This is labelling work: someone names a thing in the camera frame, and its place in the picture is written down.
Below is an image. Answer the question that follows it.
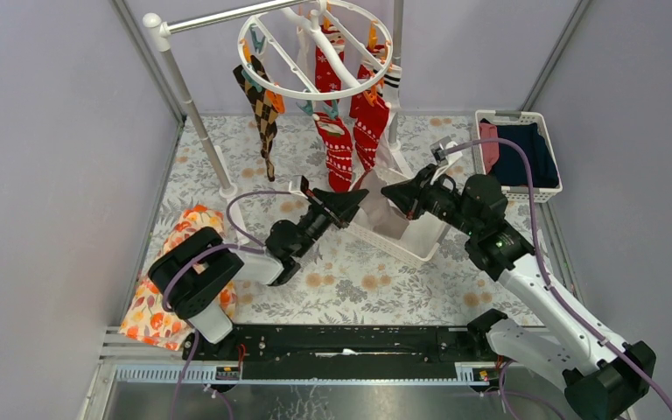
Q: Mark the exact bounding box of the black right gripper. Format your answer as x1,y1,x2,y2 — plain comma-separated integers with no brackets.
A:
381,163,480,237

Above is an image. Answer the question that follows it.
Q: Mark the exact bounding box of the brown striped sock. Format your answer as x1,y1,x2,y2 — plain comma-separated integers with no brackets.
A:
360,170,410,240

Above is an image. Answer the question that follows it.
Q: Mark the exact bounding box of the red dotted sock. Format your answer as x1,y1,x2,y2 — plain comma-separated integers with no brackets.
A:
352,98,390,172

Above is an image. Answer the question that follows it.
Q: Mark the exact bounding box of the teal clothes clip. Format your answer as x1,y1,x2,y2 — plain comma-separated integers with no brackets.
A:
296,101,315,116
322,99,340,120

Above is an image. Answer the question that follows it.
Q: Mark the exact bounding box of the orange clothes clip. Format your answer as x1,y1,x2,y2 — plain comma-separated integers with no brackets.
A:
266,90,286,114
362,85,382,107

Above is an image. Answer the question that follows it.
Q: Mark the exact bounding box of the white sock with black stripes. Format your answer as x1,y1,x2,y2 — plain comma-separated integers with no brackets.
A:
381,64,403,111

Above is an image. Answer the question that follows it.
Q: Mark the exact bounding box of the white round clip hanger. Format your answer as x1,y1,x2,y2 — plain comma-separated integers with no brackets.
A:
237,1,395,102

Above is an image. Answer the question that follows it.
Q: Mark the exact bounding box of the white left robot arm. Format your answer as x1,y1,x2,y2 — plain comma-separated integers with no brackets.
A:
148,188,368,360

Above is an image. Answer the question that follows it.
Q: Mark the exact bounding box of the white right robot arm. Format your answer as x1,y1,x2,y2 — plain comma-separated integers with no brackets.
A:
381,174,655,419

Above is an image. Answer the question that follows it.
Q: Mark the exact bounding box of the floral patterned table mat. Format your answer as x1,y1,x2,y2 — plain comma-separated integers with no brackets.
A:
142,115,543,327

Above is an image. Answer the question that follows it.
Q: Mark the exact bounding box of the white sock basket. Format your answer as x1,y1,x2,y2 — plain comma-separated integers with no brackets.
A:
346,166,449,267

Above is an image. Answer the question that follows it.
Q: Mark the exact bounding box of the pink folded cloth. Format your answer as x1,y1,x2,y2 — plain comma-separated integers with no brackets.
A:
479,119,500,174

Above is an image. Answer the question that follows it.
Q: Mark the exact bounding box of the dark navy folded cloth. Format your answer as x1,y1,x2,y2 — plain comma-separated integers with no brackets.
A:
490,123,560,188

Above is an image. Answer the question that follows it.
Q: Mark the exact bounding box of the red white hanging sock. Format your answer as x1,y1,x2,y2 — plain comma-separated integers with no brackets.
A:
315,24,346,93

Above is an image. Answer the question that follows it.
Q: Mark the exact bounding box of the small red hanging sock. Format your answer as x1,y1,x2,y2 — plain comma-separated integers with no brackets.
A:
352,44,387,101

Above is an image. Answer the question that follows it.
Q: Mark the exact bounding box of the brown argyle sock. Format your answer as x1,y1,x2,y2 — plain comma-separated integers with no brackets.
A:
233,65,279,182

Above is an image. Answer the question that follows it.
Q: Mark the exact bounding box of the white basket with dark clothes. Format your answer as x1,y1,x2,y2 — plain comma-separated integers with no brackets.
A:
472,109,563,203

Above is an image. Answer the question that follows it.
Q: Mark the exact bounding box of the orange floral cloth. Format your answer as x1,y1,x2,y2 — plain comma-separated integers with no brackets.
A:
119,205,226,351

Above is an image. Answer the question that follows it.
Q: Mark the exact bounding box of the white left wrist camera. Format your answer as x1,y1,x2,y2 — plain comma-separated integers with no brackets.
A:
288,175,314,203

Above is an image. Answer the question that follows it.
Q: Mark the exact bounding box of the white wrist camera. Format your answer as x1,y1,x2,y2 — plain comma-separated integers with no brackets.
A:
430,136,463,182
288,175,314,203

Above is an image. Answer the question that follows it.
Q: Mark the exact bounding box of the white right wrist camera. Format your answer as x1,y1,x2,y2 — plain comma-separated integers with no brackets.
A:
430,136,463,182

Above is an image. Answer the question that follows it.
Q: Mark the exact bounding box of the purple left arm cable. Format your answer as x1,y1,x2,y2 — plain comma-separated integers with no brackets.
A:
160,190,294,420

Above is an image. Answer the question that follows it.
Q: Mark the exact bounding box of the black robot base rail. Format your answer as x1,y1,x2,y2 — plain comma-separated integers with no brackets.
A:
182,324,504,389

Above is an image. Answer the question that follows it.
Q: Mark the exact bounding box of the silver drying rack frame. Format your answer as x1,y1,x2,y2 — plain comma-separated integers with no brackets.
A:
141,0,424,233

